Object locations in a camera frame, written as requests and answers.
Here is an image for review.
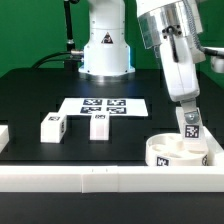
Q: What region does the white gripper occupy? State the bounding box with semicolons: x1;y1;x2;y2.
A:
159;37;200;124

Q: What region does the white round stool seat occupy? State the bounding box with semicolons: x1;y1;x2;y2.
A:
145;133;208;166

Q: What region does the white marker tag sheet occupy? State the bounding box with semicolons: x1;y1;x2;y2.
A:
59;98;148;117

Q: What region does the black cable bundle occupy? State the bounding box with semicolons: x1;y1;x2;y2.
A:
31;49;85;69

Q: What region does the white U-shaped boundary wall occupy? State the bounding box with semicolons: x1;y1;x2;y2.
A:
0;134;224;193

